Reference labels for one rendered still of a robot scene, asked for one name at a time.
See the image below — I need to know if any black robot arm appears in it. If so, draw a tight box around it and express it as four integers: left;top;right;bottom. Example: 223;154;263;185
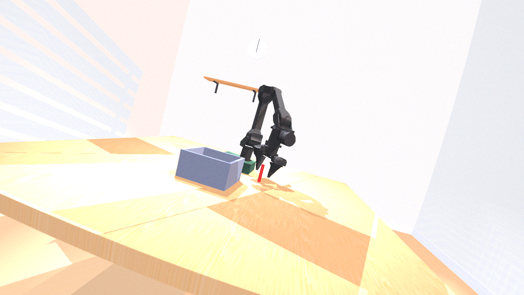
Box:
240;85;296;161

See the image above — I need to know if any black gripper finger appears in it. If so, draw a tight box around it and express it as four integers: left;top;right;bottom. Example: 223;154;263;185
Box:
254;153;266;170
267;162;283;178

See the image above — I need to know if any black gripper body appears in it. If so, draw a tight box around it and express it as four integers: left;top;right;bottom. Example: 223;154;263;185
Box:
261;139;287;166

